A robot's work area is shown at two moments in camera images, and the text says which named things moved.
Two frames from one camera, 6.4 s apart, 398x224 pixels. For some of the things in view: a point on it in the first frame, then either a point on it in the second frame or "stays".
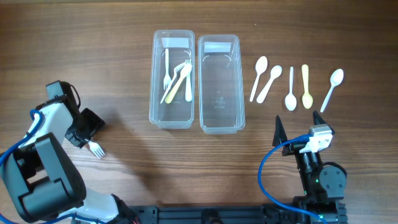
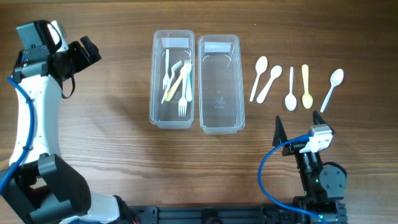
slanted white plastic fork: x=167 y=79 stays
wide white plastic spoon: x=275 y=72 stays
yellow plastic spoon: x=306 y=99 stays
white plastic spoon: x=336 y=78 stays
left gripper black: x=84 y=129 → x=83 y=50
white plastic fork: x=95 y=147 → x=183 y=102
